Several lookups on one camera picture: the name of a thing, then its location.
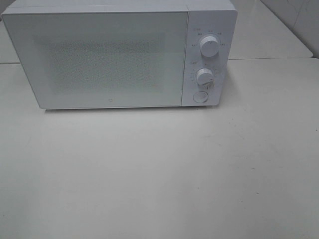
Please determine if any white microwave oven body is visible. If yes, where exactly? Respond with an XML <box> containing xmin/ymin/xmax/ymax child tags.
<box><xmin>1</xmin><ymin>0</ymin><xmax>237</xmax><ymax>109</ymax></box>

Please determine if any white microwave knob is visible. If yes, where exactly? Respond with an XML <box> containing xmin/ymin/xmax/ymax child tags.
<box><xmin>195</xmin><ymin>68</ymin><xmax>214</xmax><ymax>86</ymax></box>
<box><xmin>199</xmin><ymin>35</ymin><xmax>220</xmax><ymax>57</ymax></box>

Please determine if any round door release button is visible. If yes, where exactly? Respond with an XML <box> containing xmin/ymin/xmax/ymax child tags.
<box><xmin>193</xmin><ymin>91</ymin><xmax>208</xmax><ymax>104</ymax></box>

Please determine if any white microwave door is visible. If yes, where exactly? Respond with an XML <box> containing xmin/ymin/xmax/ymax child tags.
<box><xmin>3</xmin><ymin>12</ymin><xmax>188</xmax><ymax>109</ymax></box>

